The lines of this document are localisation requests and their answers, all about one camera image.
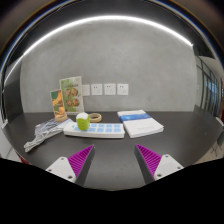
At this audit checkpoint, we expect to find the white power strip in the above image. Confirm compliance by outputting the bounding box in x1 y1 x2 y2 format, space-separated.
63 122 125 138

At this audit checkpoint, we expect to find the green white charger plug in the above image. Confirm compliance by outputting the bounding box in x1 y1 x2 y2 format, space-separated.
76 112 90 131

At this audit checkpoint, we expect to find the white coiled cable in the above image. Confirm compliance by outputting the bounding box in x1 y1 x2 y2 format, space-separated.
23 128 65 153

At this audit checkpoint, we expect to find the roll of tape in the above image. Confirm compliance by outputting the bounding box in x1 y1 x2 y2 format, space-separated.
89 113 102 123

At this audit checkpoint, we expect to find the clear plastic bag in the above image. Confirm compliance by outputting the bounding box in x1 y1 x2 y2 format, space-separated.
35 118 71 135

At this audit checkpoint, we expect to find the glass window partition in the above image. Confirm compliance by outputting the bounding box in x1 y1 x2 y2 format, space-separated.
196 56 224 116

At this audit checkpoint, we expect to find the blue white booklet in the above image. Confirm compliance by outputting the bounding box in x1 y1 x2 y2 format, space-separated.
118 110 150 122

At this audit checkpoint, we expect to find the small orange menu stand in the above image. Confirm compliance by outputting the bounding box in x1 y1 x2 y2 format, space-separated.
50 89 68 122

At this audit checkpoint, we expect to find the large green menu card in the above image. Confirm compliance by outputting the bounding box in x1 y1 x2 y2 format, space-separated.
59 76 84 114

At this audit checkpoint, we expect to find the white wall socket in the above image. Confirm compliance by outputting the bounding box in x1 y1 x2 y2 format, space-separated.
91 84 102 95
82 85 90 96
104 84 116 95
117 84 129 95

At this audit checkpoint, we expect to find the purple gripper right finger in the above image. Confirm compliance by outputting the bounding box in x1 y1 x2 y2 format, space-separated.
134 144 183 184

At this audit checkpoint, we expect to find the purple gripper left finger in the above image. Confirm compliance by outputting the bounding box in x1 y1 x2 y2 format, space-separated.
47 145 95 186

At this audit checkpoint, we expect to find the ceiling light strip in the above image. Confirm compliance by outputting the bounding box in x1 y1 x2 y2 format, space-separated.
4 15 193 82

